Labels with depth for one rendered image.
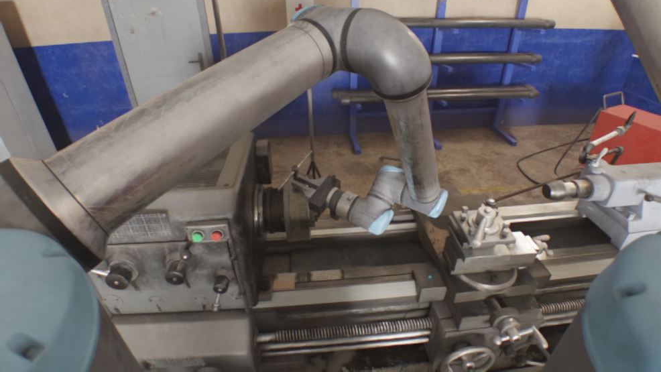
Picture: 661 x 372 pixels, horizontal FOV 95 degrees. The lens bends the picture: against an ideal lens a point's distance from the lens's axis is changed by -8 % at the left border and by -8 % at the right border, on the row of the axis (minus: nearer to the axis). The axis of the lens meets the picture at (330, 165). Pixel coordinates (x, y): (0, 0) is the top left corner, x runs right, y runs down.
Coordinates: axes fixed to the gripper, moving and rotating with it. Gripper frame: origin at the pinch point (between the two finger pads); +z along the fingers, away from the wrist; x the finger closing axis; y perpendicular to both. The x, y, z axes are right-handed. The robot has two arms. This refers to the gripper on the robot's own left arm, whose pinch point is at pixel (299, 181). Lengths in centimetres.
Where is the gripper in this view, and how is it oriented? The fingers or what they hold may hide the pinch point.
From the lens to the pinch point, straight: 116.9
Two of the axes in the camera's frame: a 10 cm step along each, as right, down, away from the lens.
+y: -0.3, -6.7, -7.4
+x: -5.3, 6.4, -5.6
